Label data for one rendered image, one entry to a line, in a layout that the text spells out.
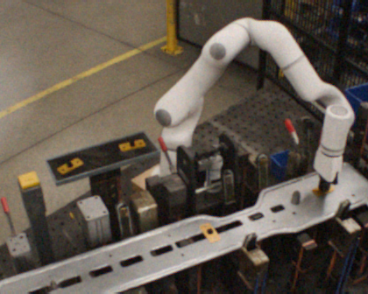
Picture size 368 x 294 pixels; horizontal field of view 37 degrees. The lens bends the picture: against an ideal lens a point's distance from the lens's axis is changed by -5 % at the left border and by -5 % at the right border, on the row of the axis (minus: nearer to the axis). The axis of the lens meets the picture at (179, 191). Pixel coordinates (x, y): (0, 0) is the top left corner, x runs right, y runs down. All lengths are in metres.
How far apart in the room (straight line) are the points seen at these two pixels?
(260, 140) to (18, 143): 1.95
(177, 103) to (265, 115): 1.00
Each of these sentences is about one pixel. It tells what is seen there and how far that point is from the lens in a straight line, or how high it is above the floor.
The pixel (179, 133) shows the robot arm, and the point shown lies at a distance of 2.18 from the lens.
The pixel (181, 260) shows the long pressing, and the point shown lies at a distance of 1.75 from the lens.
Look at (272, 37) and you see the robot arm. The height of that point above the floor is 1.55.
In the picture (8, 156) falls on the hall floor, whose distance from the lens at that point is 3.99.
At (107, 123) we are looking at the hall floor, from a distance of 4.14.
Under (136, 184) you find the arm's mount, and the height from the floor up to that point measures 0.79.
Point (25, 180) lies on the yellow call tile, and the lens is 1.85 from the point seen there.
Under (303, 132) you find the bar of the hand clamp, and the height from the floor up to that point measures 1.16.
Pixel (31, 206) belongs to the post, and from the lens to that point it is 1.88.
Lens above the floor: 2.30
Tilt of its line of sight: 41 degrees down
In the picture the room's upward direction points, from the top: straight up
